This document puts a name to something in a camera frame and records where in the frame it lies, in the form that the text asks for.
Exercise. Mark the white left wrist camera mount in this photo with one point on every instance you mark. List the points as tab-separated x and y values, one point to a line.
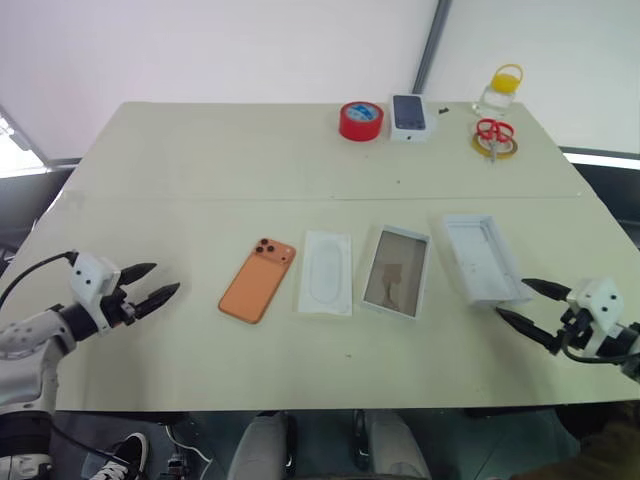
90	280

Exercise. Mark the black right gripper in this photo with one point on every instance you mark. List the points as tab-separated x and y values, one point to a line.
575	330

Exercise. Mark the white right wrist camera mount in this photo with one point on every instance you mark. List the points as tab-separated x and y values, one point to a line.
600	300

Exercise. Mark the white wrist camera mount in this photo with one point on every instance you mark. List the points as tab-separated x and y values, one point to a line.
90	280
600	300

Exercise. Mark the clear jar yellow lid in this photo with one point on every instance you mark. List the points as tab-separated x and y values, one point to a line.
502	82

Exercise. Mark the grey rounded shape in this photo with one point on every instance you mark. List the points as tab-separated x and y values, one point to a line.
397	447
262	447

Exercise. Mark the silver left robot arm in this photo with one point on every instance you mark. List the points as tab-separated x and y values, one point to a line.
30	335

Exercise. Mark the red tape roll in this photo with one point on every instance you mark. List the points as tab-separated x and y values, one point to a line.
360	127

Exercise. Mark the orange smartphone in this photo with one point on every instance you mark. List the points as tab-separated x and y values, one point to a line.
255	282

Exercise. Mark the yellow tape roll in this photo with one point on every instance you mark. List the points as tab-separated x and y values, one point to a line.
477	144

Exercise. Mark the grey window frame bar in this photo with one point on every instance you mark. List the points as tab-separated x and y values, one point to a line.
30	150

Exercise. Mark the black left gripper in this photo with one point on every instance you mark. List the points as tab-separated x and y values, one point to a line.
120	310

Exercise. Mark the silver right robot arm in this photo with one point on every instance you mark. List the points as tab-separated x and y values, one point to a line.
620	340

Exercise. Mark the white paper insert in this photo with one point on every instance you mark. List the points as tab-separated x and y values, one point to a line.
325	272

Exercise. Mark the white box blue phone print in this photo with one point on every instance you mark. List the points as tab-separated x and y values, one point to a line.
409	117

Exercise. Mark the black white sneaker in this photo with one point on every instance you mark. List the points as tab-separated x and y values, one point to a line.
122	457

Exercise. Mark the grey background post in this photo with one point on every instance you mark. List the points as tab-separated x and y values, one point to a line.
430	45

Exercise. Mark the white box base brown inside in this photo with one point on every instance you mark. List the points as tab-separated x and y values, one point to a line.
397	272

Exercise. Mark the white box lid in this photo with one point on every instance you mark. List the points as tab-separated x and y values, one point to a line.
482	260

